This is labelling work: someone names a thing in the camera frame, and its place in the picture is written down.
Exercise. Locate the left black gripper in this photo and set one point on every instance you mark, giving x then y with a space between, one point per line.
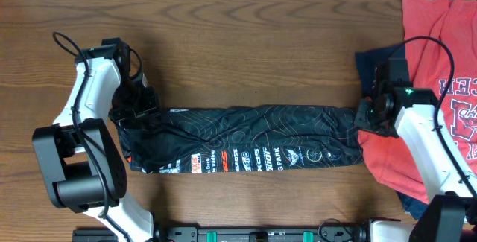
151 109

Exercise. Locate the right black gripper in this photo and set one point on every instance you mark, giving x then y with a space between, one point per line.
360 117

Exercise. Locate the black orange patterned jersey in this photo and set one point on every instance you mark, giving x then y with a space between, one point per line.
241 139

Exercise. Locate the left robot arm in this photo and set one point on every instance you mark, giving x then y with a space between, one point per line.
80 164

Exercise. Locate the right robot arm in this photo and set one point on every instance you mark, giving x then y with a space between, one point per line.
398 109

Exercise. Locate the navy blue garment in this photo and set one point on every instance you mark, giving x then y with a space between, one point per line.
366 62

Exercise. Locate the red t-shirt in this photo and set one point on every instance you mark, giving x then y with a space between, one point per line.
440 50

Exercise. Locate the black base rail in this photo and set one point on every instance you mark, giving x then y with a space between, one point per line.
328 232

